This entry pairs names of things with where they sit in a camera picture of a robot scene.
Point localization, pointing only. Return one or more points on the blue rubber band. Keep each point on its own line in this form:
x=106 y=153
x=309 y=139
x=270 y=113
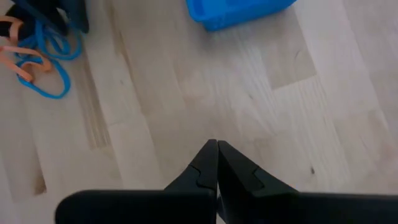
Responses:
x=63 y=58
x=38 y=32
x=66 y=81

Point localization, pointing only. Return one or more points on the orange rubber band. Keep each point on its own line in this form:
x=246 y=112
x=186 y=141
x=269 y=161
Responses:
x=18 y=50
x=17 y=31

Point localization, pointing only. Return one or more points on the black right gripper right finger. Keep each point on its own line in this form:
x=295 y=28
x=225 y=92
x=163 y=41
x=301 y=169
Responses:
x=280 y=208

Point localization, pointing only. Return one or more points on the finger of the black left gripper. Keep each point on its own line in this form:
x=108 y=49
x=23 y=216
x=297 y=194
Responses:
x=79 y=15
x=43 y=12

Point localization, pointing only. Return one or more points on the black wide rubber band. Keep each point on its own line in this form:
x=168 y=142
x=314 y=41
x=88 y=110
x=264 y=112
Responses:
x=4 y=31

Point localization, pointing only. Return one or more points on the blue plastic basket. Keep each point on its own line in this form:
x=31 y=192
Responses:
x=236 y=12

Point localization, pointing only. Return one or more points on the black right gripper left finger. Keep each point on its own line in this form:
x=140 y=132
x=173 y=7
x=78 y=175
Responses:
x=155 y=208

